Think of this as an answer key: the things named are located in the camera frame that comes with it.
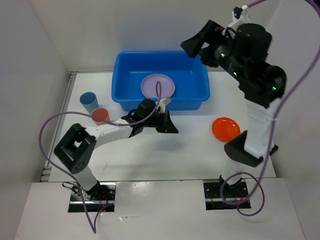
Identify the blue cup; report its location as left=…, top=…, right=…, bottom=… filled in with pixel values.
left=79, top=92, right=99, bottom=114

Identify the purple plate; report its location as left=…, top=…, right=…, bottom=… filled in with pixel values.
left=140, top=73, right=176, bottom=98

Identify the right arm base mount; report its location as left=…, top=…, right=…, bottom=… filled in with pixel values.
left=203, top=179, right=248, bottom=211

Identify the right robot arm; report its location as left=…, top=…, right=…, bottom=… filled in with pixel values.
left=180, top=20, right=287, bottom=197

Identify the salmon pink cup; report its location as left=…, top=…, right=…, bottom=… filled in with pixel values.
left=91, top=107, right=110, bottom=126

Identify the blue plastic bin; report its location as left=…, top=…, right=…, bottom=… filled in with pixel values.
left=111, top=51, right=211, bottom=112

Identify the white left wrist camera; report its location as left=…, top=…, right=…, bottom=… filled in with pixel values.
left=158, top=97, right=171, bottom=114

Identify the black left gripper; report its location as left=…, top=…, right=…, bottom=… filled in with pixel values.
left=142, top=110, right=178, bottom=134

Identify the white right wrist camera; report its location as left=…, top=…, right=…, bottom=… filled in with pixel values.
left=227, top=5, right=251, bottom=31

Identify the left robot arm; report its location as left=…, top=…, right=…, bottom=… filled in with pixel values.
left=54, top=97, right=179, bottom=200

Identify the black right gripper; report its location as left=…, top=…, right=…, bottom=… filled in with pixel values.
left=180, top=17, right=248, bottom=81

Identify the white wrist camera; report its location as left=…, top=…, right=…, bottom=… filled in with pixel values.
left=227, top=5, right=251, bottom=31
left=158, top=97, right=171, bottom=114

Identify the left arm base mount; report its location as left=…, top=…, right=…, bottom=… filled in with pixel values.
left=61, top=182, right=117, bottom=213

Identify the orange plate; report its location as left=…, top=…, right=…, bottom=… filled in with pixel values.
left=211, top=117, right=241, bottom=143

